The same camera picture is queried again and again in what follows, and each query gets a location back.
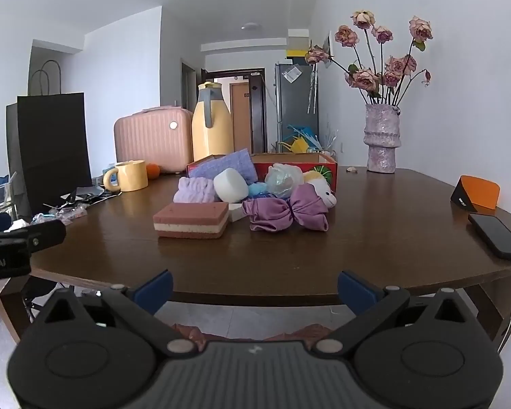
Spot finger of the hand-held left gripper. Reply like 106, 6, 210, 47
4, 220, 67, 258

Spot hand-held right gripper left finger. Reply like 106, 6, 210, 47
36, 269, 201, 356

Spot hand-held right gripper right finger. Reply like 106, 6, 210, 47
313, 270, 473, 356

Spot pink layered sponge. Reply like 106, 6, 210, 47
153, 201, 230, 239

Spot purple fluffy headband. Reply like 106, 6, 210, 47
173, 176, 216, 204

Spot white yellow plush toy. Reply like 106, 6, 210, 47
302, 169, 338, 209

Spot purple satin scrunchie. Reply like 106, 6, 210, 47
242, 183, 329, 233

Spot white round sponge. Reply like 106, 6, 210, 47
213, 168, 250, 203

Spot red printed cardboard box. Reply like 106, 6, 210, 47
186, 152, 338, 194

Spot purple towel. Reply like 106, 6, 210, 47
188, 149, 259, 185

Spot clear plastic packet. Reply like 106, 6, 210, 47
32, 204, 88, 224

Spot black monitor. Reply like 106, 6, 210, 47
5, 102, 30, 218

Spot black paper bag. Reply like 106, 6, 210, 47
17, 60, 93, 216

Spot yellow mug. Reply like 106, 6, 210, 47
103, 160, 149, 192

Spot white flat sponge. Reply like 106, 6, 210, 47
228, 202, 250, 222

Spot pink suitcase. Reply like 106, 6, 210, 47
113, 106, 193, 174

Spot black smartphone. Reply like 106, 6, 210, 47
468, 213, 511, 260

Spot orange black speaker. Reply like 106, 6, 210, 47
450, 175, 501, 212

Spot purple textured vase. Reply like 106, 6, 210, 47
364, 103, 402, 174

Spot cluttered storage cart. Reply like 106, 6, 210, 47
277, 123, 339, 158

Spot yellow thermos jug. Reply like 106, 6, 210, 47
191, 82, 235, 163

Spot grey refrigerator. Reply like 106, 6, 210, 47
275, 62, 319, 152

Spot brown door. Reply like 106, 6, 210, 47
230, 82, 251, 152

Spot dried pink roses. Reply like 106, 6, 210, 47
304, 9, 434, 107

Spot white yellow box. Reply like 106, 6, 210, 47
287, 29, 311, 58

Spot dark wooden door frame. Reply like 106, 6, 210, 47
208, 68, 267, 154

